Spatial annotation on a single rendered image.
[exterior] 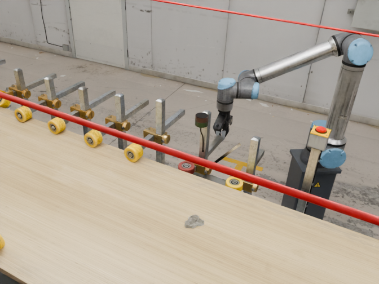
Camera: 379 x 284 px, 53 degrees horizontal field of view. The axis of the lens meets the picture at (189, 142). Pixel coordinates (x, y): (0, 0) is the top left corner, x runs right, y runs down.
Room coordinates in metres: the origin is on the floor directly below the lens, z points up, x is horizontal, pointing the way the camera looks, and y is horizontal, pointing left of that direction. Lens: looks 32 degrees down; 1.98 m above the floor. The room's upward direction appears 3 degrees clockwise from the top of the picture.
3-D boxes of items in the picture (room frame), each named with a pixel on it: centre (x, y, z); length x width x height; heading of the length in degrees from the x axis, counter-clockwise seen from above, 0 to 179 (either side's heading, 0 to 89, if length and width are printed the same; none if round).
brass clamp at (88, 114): (1.90, 0.62, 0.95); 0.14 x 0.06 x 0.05; 63
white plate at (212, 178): (1.56, -0.11, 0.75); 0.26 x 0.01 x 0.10; 63
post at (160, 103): (1.67, 0.15, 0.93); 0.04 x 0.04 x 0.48; 63
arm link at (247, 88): (1.88, -0.30, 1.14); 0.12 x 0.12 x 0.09; 89
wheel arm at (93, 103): (1.96, 0.61, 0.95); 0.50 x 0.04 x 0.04; 153
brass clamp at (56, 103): (2.01, 0.84, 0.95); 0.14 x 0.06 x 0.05; 63
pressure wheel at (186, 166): (1.48, 0.01, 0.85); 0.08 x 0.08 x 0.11
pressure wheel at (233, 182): (1.37, -0.21, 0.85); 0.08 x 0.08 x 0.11
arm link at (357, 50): (1.85, -0.82, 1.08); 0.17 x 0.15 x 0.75; 179
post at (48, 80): (2.00, 0.82, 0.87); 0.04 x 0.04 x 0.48; 63
